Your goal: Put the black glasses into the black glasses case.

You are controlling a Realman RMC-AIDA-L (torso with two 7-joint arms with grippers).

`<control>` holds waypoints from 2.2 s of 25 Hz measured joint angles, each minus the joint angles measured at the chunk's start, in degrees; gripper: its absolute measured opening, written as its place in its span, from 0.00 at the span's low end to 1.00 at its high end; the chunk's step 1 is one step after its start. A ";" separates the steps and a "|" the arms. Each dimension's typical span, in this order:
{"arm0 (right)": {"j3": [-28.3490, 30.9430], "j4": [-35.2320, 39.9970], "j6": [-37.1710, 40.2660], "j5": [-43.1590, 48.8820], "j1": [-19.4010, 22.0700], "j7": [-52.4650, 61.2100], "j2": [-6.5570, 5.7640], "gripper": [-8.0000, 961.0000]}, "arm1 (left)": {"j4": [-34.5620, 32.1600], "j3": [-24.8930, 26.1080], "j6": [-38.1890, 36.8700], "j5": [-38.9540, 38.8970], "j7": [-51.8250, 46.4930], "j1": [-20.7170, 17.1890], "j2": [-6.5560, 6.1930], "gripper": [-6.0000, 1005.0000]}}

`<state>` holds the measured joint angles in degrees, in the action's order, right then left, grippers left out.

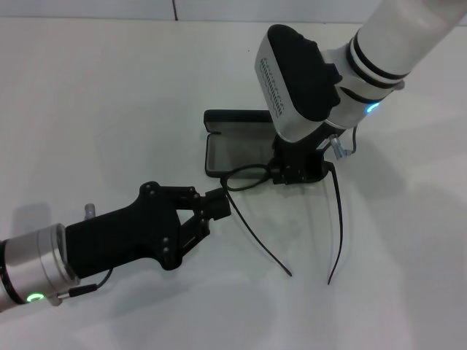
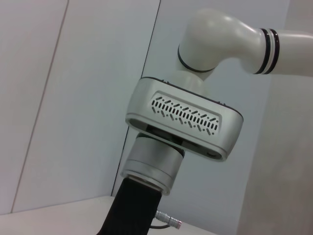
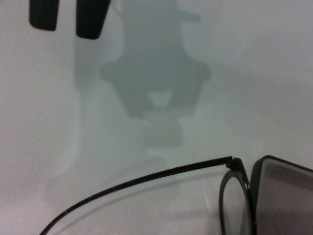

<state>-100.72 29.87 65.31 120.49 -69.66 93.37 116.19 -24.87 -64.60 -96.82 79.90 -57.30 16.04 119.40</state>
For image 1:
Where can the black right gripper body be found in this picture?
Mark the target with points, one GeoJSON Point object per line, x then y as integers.
{"type": "Point", "coordinates": [295, 153]}

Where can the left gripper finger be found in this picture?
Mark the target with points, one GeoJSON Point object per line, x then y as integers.
{"type": "Point", "coordinates": [219, 211]}
{"type": "Point", "coordinates": [215, 197]}

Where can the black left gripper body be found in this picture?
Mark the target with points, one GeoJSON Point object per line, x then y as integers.
{"type": "Point", "coordinates": [127, 233]}

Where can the black glasses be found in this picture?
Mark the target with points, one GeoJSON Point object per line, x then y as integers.
{"type": "Point", "coordinates": [223, 181]}

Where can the black glasses case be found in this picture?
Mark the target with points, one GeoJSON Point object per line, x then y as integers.
{"type": "Point", "coordinates": [233, 153]}

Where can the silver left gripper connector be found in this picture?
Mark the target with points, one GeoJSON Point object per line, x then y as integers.
{"type": "Point", "coordinates": [90, 212]}

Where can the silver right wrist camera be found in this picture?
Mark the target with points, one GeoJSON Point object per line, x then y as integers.
{"type": "Point", "coordinates": [299, 73]}

